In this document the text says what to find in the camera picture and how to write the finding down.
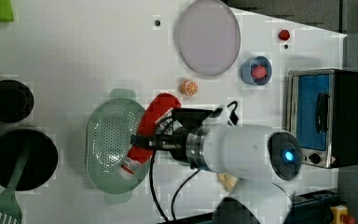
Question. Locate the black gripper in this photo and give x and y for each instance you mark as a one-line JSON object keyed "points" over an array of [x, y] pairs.
{"points": [[172, 130]]}

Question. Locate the red plush ketchup bottle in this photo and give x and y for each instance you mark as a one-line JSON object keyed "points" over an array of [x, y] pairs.
{"points": [[138, 156]]}

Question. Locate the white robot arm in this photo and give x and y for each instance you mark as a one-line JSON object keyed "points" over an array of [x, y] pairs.
{"points": [[263, 159]]}

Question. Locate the mint green strainer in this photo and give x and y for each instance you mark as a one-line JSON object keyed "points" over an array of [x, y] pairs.
{"points": [[108, 133]]}

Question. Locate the orange slice toy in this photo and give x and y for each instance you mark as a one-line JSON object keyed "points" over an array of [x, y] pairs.
{"points": [[189, 87]]}

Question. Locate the yellow plush toy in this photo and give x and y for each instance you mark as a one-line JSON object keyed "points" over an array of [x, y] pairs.
{"points": [[228, 181]]}

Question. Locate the large black pan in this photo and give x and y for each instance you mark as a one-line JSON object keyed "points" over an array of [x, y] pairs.
{"points": [[38, 153]]}

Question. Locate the round grey plate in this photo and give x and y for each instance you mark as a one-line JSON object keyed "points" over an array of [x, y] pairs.
{"points": [[209, 37]]}

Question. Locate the small blue bowl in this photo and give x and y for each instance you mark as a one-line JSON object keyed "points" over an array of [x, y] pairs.
{"points": [[249, 65]]}

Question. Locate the small black pot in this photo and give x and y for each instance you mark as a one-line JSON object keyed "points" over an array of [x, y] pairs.
{"points": [[16, 101]]}

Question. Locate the red plush strawberry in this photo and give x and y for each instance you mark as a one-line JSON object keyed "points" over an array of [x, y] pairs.
{"points": [[259, 72]]}

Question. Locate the green slotted spatula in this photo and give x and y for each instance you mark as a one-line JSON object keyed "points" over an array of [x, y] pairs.
{"points": [[10, 211]]}

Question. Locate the small red toy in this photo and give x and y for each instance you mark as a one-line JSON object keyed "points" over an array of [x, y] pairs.
{"points": [[284, 35]]}

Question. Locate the silver toaster oven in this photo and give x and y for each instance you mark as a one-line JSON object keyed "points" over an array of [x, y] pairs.
{"points": [[322, 113]]}

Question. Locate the green object at edge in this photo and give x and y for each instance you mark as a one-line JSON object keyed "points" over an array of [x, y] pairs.
{"points": [[6, 13]]}

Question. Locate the yellow red clamp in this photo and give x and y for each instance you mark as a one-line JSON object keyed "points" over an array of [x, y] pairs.
{"points": [[341, 216]]}

